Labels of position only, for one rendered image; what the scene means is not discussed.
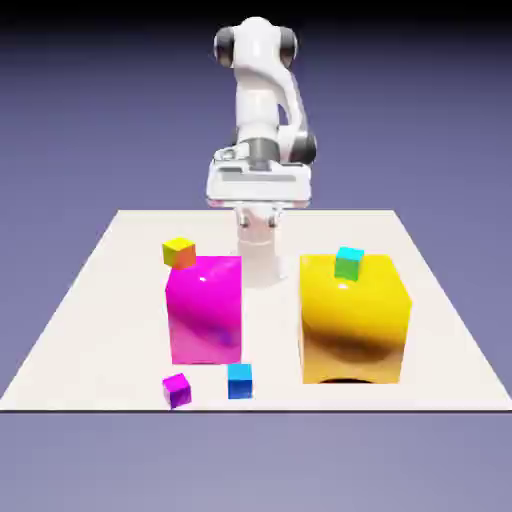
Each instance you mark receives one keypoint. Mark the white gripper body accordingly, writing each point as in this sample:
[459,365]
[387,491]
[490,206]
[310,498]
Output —
[260,190]

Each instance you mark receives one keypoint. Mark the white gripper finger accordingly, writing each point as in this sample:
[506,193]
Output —
[273,218]
[244,218]

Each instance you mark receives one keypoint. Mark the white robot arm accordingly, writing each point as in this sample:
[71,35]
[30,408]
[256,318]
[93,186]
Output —
[256,80]

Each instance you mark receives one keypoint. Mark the small yellow cube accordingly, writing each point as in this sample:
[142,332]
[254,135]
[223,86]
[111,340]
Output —
[178,252]

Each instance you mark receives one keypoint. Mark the small green cube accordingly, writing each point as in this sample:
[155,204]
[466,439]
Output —
[348,267]

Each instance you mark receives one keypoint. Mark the small blue cube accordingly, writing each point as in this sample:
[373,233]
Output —
[240,382]

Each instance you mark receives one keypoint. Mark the small purple cube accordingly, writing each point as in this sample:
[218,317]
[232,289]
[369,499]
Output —
[177,391]

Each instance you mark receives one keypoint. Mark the large magenta box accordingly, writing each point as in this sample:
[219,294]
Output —
[204,312]

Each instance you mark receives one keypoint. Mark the large yellow box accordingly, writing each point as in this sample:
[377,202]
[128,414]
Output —
[354,320]

